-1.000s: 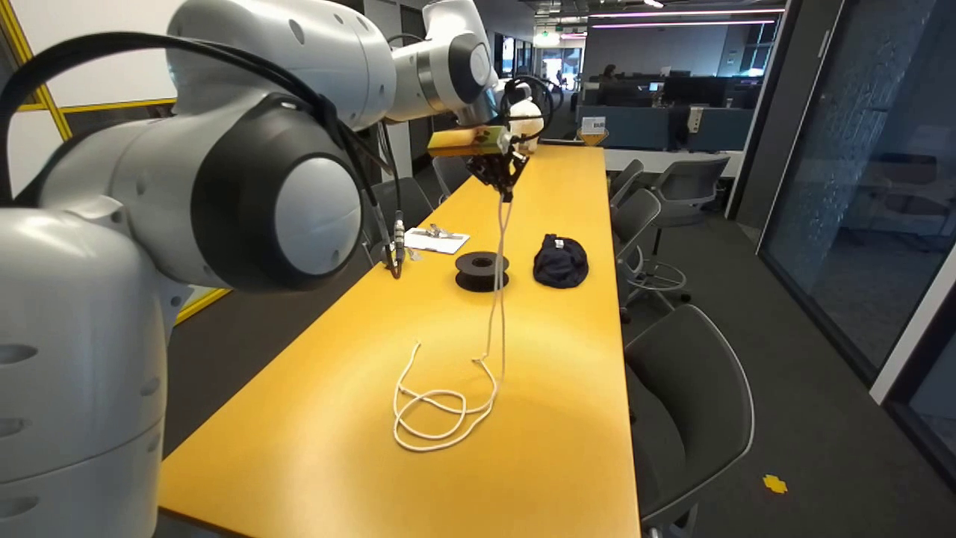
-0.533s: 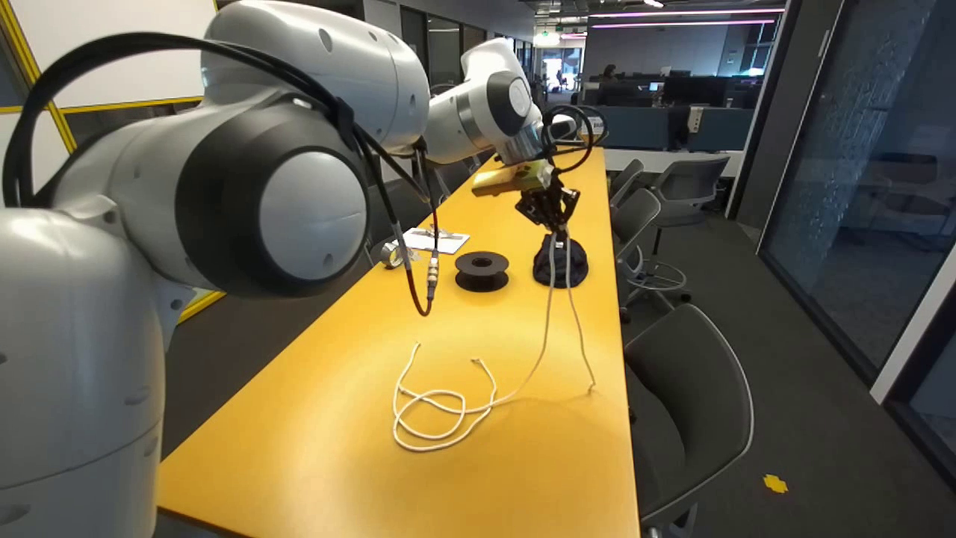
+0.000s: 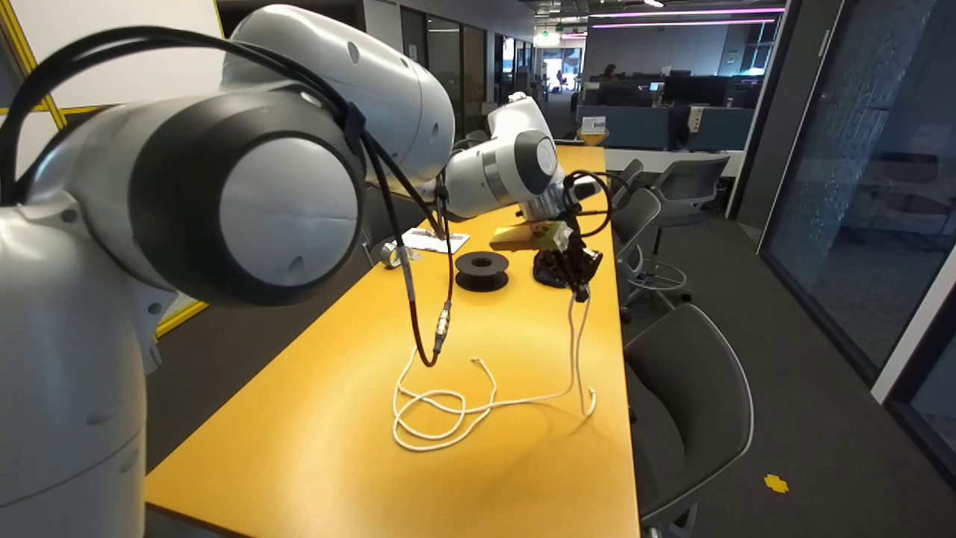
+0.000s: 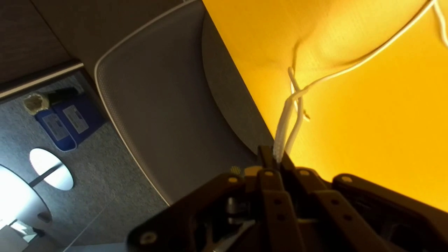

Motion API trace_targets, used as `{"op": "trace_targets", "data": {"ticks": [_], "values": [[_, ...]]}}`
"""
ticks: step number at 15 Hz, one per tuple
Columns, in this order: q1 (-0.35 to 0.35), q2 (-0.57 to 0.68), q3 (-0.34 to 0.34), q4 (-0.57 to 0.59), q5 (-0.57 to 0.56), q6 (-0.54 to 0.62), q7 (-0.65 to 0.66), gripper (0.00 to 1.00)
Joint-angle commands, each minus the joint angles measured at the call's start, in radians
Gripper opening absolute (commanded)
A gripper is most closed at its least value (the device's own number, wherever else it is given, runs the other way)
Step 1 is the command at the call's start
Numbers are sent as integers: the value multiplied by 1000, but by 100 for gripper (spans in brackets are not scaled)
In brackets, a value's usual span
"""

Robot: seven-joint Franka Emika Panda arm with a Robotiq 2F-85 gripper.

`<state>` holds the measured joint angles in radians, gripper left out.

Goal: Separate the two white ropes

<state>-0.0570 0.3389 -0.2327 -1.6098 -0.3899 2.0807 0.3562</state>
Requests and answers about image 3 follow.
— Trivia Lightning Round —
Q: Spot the dark grey office chair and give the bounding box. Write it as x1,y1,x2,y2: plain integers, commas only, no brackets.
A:
616,187,691,301
655,153,731,218
609,159,646,202
624,301,758,532

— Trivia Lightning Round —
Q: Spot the white rope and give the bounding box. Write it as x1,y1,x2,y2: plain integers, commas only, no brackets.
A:
392,292,604,453
388,353,501,458

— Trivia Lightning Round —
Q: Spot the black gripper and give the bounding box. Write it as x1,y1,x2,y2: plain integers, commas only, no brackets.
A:
549,244,607,305

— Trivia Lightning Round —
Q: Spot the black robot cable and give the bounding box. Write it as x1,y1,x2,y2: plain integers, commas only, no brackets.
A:
0,24,616,371

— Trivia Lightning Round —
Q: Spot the black cap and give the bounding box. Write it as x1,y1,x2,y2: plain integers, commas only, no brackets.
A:
533,233,592,290

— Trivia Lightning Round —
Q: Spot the yellow window frame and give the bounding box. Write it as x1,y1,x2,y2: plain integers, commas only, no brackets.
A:
0,0,216,340

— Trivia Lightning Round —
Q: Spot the dark office desk row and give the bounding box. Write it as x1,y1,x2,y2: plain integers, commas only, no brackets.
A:
580,69,764,154

